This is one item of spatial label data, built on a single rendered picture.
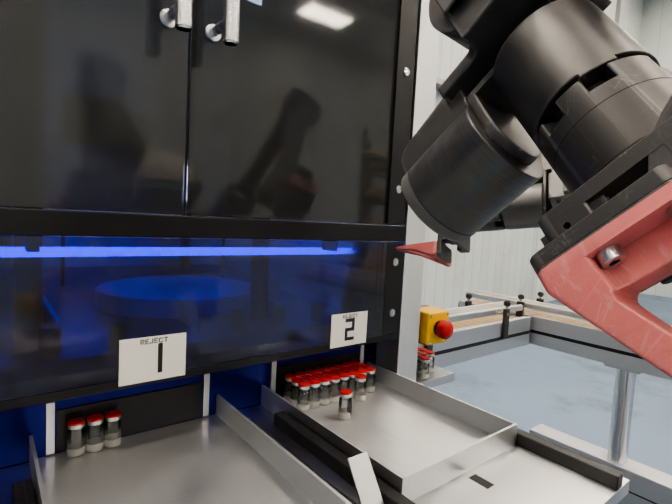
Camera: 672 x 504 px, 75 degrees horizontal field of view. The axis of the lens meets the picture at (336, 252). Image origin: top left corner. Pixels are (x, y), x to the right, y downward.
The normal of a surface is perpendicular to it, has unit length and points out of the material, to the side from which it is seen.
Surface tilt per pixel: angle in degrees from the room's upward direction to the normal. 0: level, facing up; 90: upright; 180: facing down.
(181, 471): 0
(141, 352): 90
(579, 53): 63
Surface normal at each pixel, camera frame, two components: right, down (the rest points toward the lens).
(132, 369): 0.63, 0.09
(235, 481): 0.05, -1.00
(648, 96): -0.32, -0.49
